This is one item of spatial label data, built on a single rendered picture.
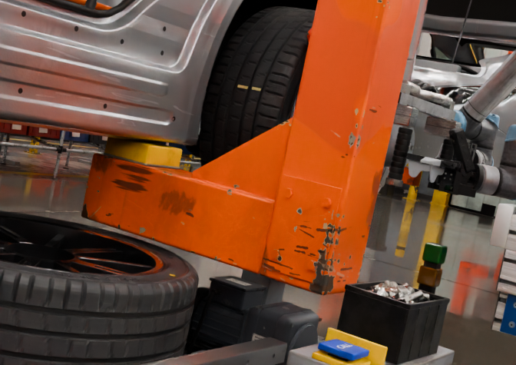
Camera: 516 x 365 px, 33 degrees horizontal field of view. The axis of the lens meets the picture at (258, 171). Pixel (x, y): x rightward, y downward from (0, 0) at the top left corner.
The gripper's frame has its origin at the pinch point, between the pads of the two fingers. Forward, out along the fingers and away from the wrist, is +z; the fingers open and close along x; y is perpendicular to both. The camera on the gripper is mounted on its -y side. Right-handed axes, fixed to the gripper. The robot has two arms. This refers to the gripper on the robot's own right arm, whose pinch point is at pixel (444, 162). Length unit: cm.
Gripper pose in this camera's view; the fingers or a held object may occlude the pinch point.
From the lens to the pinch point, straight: 252.8
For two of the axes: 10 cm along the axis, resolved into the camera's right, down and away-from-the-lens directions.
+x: 8.3, 2.1, -5.1
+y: 2.1, -9.8, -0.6
